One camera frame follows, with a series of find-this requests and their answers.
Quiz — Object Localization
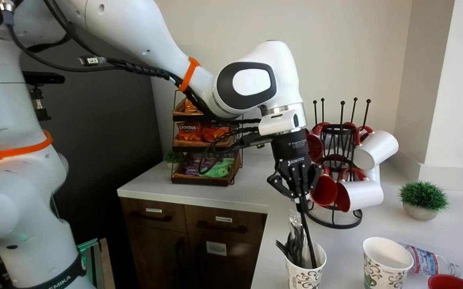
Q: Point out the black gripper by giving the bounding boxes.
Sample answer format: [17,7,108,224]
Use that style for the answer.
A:
[267,129,320,200]

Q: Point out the black plastic knife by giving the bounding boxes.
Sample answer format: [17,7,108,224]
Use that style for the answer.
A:
[296,197,317,267]

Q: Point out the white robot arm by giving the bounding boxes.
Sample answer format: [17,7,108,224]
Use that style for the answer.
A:
[0,0,312,289]

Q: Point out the red mug lower left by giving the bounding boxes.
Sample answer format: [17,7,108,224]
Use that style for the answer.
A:
[311,174,338,205]

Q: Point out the red mug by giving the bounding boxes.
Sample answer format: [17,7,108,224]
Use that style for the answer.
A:
[311,174,338,205]
[308,131,324,161]

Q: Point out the red mug upper left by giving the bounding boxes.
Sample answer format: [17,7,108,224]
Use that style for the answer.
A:
[308,131,324,161]

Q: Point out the black metal mug tree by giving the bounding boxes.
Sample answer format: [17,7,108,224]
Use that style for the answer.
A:
[308,97,372,229]

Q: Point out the white mug lower right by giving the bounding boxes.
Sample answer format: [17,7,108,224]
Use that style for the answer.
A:
[337,181,385,211]

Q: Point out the white mug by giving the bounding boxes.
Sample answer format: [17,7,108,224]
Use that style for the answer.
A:
[337,181,385,211]
[354,129,399,169]

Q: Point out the black plastic cutlery bundle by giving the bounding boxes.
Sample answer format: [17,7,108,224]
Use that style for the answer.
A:
[277,216,304,264]

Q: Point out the green and purple snack packets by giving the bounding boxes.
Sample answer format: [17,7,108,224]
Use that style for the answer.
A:
[181,153,235,177]

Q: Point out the white mug upper right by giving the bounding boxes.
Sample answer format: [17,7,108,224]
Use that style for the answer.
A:
[354,129,399,169]

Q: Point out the patterned paper cup with cutlery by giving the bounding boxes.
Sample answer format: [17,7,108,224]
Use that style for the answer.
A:
[285,243,327,289]

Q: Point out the three-tier wooden snack rack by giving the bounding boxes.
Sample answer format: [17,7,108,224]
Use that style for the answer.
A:
[171,91,242,186]

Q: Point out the red snack packets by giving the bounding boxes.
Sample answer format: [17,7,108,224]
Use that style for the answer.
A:
[176,121,230,142]

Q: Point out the empty patterned paper cup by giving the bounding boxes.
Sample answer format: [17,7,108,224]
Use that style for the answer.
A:
[362,235,414,289]

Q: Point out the small potted green plant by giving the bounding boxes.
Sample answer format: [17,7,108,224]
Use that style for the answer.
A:
[401,181,449,221]

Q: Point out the small green plant behind rack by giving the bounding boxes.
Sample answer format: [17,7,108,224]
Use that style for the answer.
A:
[165,150,181,163]

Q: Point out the orange chip bags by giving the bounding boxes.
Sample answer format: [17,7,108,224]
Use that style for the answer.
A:
[177,97,200,113]

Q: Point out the dark wooden cabinet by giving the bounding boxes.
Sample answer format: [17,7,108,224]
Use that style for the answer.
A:
[121,198,267,289]

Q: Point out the plastic water bottle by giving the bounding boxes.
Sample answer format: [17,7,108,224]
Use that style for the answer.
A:
[406,243,460,275]

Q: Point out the red bowl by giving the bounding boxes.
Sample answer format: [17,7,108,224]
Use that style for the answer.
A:
[428,274,463,289]

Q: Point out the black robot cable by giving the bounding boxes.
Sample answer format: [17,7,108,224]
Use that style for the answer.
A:
[5,0,277,174]

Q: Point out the black camera on stand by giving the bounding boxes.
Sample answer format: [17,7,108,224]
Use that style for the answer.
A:
[25,70,65,120]

